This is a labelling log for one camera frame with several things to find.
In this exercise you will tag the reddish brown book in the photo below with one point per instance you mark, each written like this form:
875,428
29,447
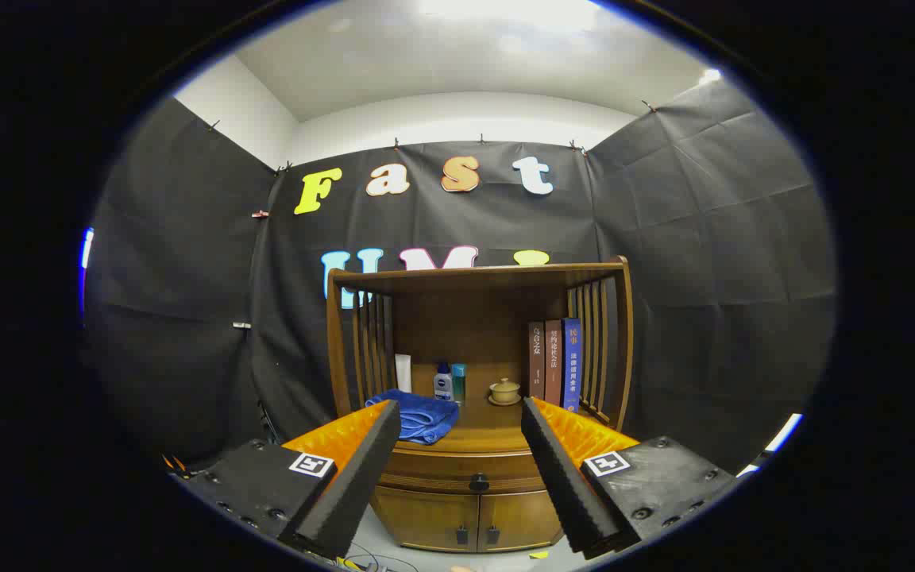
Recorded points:
554,365

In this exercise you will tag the folded blue towel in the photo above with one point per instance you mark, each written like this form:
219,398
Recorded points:
426,417

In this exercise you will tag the wooden drawer with black knob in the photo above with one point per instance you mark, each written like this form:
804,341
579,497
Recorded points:
442,469

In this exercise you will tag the white tube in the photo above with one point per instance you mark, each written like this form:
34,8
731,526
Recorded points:
403,373

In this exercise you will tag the teal glass bottle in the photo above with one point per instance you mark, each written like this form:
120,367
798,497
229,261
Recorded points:
459,381

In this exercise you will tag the wooden cabinet door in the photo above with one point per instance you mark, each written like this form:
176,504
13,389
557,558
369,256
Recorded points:
521,520
426,516

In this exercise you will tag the tan lidded teacup with saucer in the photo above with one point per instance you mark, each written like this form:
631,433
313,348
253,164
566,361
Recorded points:
504,391

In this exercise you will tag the wooden countertop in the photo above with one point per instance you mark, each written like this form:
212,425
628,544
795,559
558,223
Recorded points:
497,421

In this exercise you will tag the blue book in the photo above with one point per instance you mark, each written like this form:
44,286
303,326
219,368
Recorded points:
572,365

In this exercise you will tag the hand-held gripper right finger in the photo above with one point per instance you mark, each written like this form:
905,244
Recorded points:
561,477

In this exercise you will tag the white bottle with blue cap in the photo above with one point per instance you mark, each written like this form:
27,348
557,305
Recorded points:
443,385

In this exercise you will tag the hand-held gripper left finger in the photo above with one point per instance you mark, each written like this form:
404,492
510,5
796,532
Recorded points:
354,477

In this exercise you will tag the dark brown book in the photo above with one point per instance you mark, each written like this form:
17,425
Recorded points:
537,361

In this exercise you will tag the brown wooden cabinet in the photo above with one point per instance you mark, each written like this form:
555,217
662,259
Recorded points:
465,318

